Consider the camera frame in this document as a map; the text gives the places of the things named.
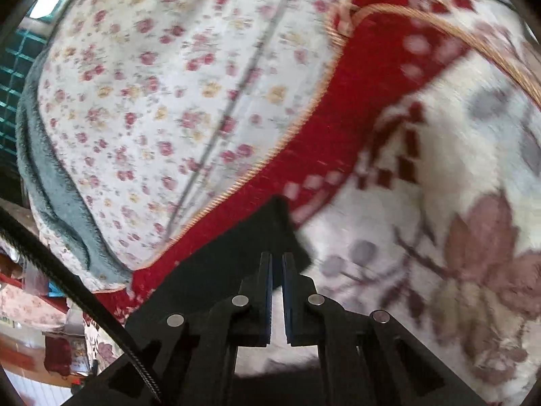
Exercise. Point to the black pants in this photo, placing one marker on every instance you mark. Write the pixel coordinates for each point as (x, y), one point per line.
(215, 271)

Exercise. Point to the green grilled window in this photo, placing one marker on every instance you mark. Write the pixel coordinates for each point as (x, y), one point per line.
(21, 49)

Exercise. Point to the white floral bed sheet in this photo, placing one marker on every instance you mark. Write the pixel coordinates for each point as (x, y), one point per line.
(154, 107)

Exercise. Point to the red white floral blanket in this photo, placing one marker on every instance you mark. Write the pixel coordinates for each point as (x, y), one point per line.
(414, 175)

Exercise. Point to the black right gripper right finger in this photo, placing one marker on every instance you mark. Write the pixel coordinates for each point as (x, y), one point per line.
(304, 308)

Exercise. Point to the teal fleece garment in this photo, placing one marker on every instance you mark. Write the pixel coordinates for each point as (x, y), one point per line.
(76, 240)

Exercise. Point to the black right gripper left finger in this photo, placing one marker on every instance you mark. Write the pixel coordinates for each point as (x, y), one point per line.
(252, 318)

